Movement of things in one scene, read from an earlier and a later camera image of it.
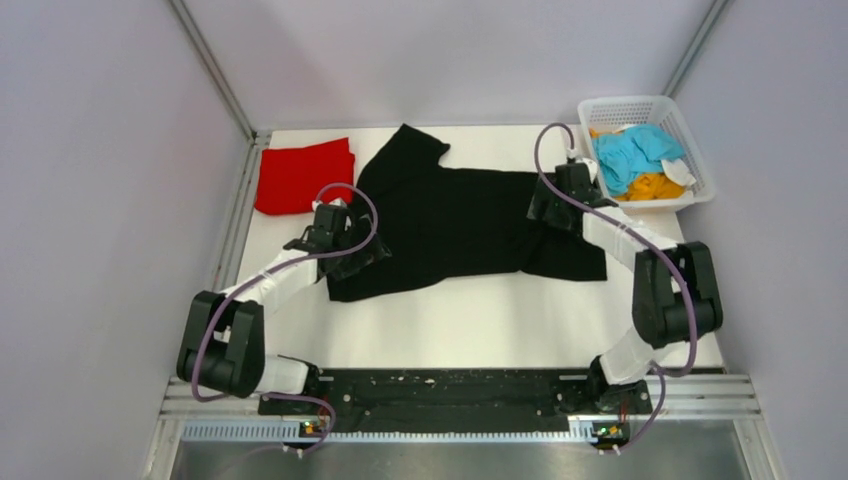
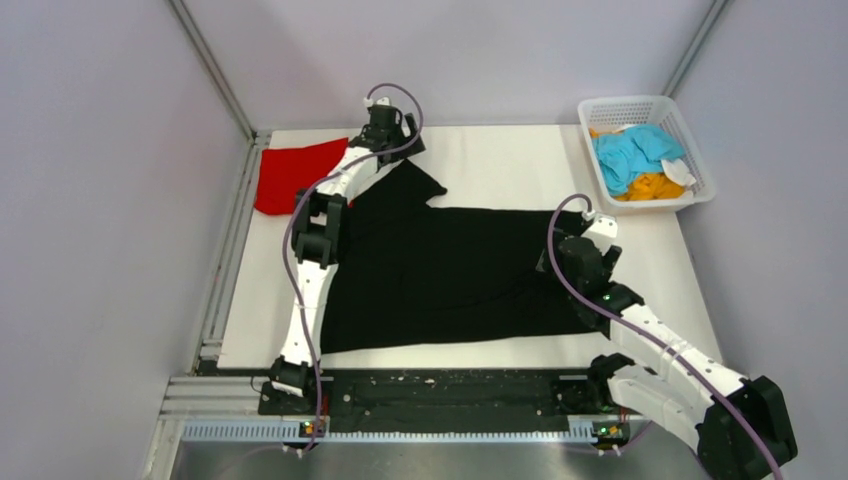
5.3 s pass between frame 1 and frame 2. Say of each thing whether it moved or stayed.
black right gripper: moved
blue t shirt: stayed
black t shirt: moved
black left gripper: moved
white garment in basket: stayed
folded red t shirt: stayed
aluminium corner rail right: stayed
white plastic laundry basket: stayed
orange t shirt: stayed
